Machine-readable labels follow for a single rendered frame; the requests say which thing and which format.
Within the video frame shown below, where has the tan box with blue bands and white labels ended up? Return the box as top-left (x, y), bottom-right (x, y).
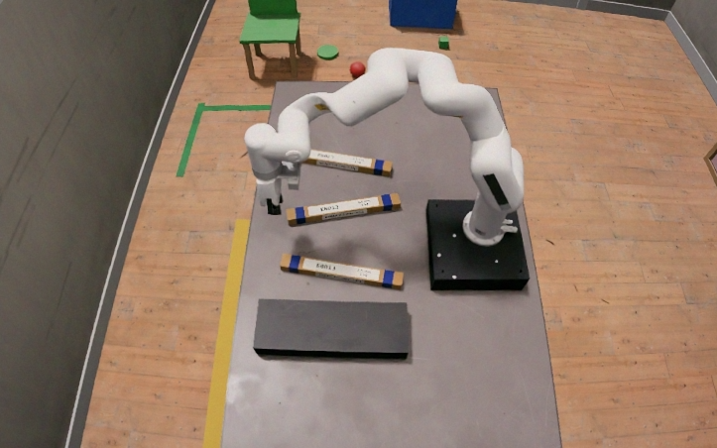
top-left (287, 193), bottom-right (401, 225)

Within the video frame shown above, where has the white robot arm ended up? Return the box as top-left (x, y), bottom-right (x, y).
top-left (245, 48), bottom-right (524, 246)

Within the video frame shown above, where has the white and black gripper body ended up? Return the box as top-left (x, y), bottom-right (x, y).
top-left (257, 178), bottom-right (282, 206)

